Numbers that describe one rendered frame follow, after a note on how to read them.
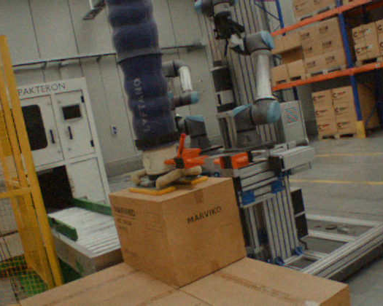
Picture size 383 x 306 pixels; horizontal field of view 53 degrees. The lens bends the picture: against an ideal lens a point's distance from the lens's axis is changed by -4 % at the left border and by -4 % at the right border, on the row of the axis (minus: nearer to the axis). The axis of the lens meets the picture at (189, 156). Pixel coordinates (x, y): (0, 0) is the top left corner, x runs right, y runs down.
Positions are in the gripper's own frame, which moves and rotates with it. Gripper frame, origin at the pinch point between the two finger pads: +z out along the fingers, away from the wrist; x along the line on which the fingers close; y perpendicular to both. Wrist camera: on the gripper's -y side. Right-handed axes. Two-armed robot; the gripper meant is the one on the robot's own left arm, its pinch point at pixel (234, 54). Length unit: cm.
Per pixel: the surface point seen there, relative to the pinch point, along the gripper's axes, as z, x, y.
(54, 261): 107, -143, 79
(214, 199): 65, -1, 27
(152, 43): -12.9, -19.4, 32.3
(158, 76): 3.4, -20.6, 32.2
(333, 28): -110, -420, -672
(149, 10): -29.1, -19.3, 30.7
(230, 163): 45, 31, 39
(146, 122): 24, -23, 43
